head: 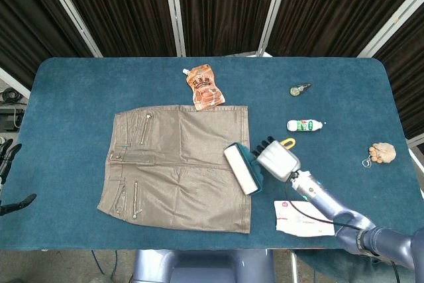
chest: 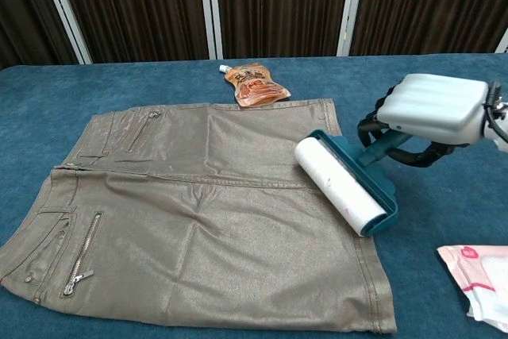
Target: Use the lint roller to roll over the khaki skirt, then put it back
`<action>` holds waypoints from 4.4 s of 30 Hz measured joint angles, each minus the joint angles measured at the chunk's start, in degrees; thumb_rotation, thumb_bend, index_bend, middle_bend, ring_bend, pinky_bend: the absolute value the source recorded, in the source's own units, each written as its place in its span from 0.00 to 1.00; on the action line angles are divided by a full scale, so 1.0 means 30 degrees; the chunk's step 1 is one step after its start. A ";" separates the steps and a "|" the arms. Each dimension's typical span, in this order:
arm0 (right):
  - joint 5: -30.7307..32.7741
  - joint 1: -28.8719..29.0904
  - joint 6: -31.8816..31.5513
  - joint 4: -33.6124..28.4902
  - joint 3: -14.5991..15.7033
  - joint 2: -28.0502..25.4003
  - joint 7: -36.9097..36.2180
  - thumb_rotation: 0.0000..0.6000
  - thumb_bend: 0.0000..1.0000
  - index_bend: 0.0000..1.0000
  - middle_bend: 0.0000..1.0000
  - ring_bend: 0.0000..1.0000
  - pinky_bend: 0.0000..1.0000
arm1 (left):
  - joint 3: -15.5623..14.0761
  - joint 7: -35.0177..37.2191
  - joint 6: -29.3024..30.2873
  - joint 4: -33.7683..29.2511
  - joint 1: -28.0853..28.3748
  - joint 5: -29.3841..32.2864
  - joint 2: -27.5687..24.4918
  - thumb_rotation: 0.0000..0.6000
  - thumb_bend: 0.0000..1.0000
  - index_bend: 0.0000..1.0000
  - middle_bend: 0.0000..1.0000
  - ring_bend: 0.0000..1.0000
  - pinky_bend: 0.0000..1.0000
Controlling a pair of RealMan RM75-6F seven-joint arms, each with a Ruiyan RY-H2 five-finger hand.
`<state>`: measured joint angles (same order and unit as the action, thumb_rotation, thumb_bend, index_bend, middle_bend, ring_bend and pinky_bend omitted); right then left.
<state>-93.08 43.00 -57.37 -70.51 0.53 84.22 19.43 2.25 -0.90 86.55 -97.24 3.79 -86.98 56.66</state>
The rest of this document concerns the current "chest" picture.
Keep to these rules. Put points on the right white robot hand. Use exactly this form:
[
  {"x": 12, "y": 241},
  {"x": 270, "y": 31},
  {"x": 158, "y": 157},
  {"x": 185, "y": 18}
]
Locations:
[{"x": 436, "y": 109}]

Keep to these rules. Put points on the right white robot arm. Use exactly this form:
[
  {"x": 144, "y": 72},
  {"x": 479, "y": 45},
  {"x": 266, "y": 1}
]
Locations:
[{"x": 498, "y": 134}]

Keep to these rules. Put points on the brown shiny skirt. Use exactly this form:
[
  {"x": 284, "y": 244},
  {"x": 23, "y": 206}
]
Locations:
[{"x": 198, "y": 243}]

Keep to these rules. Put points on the dark brown screen panel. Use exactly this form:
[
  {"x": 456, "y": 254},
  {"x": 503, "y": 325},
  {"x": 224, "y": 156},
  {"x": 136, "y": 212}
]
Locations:
[
  {"x": 428, "y": 5},
  {"x": 278, "y": 5},
  {"x": 135, "y": 5},
  {"x": 24, "y": 9}
]

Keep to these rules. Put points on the white pink wipes package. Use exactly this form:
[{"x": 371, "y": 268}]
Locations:
[{"x": 476, "y": 275}]

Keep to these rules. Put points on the orange spout pouch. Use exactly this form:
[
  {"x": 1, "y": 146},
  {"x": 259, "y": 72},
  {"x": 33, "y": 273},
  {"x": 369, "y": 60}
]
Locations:
[{"x": 256, "y": 87}]

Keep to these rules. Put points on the blue table cloth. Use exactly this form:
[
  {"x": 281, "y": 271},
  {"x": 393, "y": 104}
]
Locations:
[{"x": 39, "y": 93}]

